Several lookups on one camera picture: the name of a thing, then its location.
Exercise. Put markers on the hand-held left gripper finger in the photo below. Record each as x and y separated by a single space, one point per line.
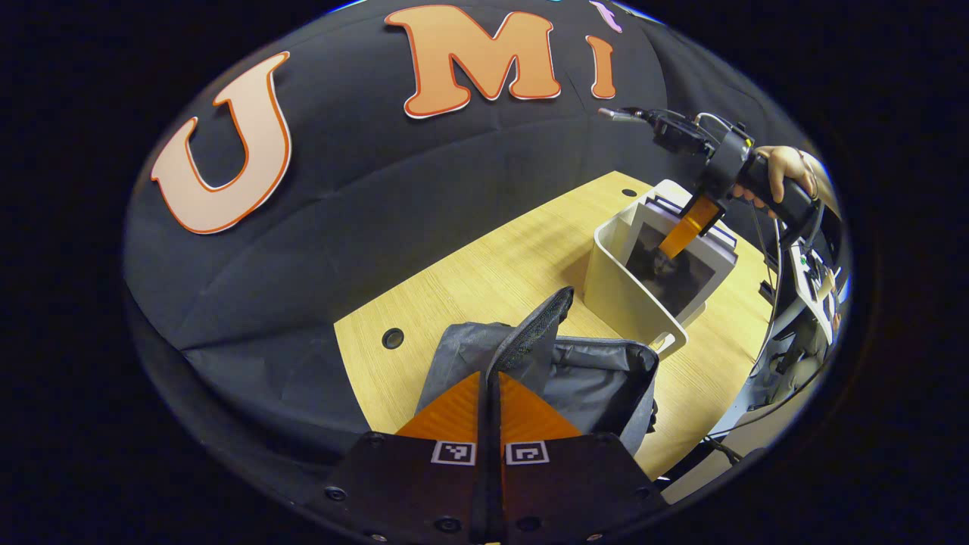
500 492
481 492

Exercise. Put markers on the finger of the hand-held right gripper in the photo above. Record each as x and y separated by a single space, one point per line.
693 223

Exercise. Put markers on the grey portrait cover book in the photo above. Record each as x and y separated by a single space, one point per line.
681 280

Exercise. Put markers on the white plastic bookshelf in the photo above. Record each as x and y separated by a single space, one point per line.
621 295

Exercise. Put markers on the grey fabric schoolbag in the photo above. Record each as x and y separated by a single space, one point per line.
590 378

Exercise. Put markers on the cluttered equipment stand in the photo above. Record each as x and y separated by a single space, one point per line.
814 280

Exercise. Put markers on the black backdrop cloth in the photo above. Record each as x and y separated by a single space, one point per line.
378 204

